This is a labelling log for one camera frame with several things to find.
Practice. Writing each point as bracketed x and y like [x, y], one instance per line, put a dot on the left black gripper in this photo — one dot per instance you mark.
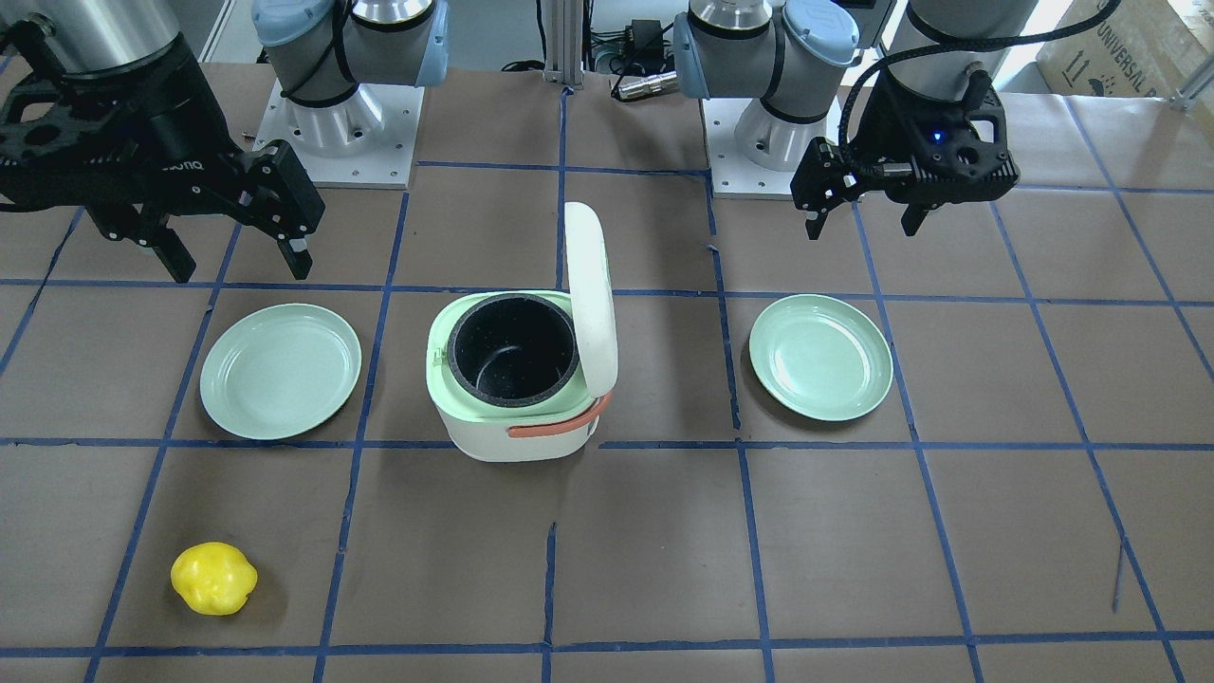
[892, 131]

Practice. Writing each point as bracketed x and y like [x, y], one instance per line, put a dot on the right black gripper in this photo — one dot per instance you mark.
[174, 128]

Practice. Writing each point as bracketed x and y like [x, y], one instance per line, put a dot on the white rice cooker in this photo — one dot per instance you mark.
[525, 375]

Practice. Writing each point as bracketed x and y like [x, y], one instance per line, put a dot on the green plate near right arm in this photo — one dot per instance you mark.
[280, 371]

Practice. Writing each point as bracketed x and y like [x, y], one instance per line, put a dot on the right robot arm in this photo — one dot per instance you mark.
[322, 52]

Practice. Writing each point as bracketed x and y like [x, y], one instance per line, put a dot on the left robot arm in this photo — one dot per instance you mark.
[793, 58]

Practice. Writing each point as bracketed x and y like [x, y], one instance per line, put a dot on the green plate near left arm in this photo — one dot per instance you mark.
[821, 357]

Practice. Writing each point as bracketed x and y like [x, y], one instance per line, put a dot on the black power adapter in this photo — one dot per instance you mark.
[644, 37]

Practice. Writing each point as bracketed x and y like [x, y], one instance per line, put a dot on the cardboard box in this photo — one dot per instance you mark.
[1144, 49]

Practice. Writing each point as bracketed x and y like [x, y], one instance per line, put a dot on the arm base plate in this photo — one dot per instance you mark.
[366, 142]
[753, 154]

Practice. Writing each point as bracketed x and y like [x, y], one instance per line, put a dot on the silver cable connector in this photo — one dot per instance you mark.
[644, 88]

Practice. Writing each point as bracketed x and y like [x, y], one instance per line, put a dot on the aluminium frame post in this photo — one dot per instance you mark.
[566, 28]

